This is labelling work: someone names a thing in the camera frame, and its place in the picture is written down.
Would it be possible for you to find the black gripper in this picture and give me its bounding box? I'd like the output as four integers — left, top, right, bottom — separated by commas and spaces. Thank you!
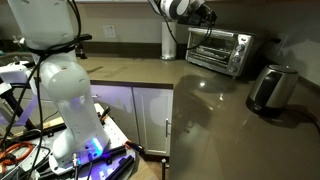
191, 3, 218, 26

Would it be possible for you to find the glass oven door with handle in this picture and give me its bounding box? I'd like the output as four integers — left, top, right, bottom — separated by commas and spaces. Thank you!
185, 28, 239, 73

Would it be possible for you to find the foil covered oven tray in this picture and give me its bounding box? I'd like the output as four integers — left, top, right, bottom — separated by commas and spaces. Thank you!
196, 45, 232, 57

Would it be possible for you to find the stainless steel toaster oven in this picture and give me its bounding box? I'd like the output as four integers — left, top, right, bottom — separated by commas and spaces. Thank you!
185, 26, 260, 80

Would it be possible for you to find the white lower cabinet door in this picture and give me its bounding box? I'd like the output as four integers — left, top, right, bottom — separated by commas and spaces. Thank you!
132, 86, 174, 157
89, 84, 140, 145

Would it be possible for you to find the white paper towel roll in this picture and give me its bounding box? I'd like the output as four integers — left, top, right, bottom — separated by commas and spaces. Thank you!
161, 20, 179, 62

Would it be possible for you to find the stainless steel electric kettle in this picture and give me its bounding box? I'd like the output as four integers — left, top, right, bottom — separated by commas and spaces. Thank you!
245, 64, 300, 119

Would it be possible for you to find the black hand tool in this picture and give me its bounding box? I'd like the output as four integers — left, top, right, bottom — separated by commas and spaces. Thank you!
98, 105, 112, 122

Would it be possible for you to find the white perforated robot table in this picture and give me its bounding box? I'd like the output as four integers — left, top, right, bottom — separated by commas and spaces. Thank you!
0, 102, 138, 180

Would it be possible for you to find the orange black clamp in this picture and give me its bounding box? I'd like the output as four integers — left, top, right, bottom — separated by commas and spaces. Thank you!
124, 140, 146, 156

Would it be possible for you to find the wooden strip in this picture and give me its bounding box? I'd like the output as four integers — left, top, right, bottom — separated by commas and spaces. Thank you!
13, 115, 66, 138

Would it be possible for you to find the white box device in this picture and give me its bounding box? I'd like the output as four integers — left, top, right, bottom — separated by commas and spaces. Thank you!
0, 60, 32, 85

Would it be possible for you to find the white wall outlet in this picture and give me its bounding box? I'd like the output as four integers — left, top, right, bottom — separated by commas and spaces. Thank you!
102, 24, 117, 39

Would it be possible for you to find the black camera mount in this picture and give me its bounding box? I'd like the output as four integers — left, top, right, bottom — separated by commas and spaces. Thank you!
74, 33, 93, 61

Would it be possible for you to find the black kettle power cord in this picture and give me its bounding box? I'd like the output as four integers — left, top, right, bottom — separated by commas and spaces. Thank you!
283, 105, 320, 132

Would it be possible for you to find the black metal post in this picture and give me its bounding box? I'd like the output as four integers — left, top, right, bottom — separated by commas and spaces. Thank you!
161, 158, 167, 180

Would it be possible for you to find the black aluminium rail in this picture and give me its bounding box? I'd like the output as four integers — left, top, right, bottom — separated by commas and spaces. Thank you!
89, 145, 128, 165
105, 155, 135, 180

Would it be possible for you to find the black cable bundle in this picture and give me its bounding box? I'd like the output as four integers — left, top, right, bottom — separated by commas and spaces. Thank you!
0, 0, 93, 180

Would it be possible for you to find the orange cable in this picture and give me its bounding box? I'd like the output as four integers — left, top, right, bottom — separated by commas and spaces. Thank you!
0, 141, 35, 170

